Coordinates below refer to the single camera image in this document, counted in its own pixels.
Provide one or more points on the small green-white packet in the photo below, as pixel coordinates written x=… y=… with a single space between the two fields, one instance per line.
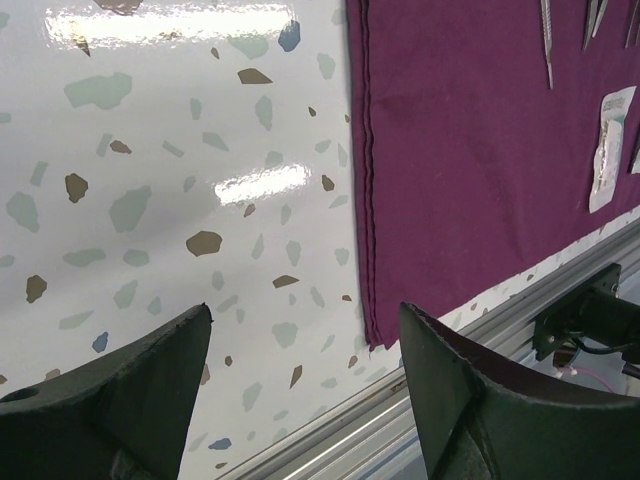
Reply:
x=635 y=158

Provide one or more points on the silver forceps scissors left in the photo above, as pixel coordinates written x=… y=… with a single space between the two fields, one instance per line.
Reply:
x=595 y=12

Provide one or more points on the silver forceps scissors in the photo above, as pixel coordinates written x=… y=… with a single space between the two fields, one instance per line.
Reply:
x=633 y=30
x=595 y=12

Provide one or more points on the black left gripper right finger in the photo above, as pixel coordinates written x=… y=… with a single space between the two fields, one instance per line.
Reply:
x=480 y=415

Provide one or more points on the large white suture packet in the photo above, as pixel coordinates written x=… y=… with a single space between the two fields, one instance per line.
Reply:
x=607 y=157

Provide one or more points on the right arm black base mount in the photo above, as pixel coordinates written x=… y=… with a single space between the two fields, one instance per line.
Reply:
x=592 y=317

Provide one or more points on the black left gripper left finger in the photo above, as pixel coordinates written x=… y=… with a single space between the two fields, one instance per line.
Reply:
x=124 y=415

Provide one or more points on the silver forceps scissors right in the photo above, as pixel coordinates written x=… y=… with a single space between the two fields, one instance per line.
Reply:
x=633 y=30

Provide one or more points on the purple surgical drape cloth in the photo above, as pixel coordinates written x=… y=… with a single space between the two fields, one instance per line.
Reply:
x=473 y=144

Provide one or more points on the aluminium table edge rail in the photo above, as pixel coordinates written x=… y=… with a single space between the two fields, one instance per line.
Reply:
x=372 y=435

